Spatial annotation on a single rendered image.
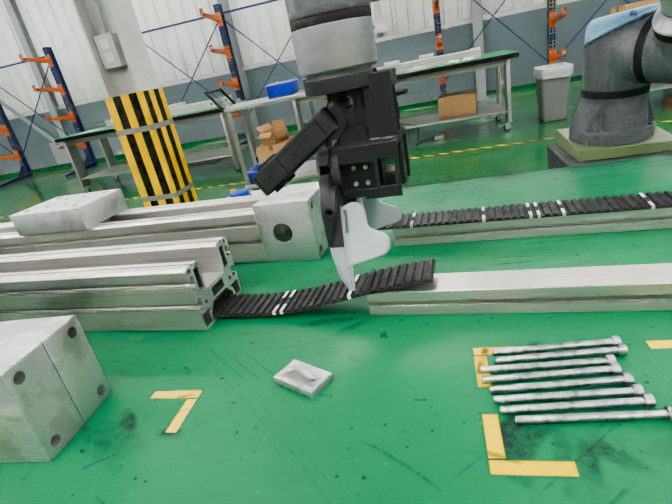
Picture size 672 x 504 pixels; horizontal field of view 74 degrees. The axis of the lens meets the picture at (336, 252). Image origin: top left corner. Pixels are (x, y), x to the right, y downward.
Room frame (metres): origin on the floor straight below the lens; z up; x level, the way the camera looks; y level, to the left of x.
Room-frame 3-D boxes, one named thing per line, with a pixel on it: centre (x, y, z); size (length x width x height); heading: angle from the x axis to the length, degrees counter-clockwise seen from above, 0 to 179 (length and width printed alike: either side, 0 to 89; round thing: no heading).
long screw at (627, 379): (0.28, -0.15, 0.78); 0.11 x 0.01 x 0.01; 79
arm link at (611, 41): (0.88, -0.60, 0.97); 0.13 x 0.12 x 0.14; 26
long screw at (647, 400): (0.25, -0.15, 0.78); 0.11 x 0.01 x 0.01; 78
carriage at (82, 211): (0.84, 0.47, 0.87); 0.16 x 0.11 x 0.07; 70
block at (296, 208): (0.70, 0.05, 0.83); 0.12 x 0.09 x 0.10; 160
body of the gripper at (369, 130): (0.45, -0.04, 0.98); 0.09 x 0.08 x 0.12; 70
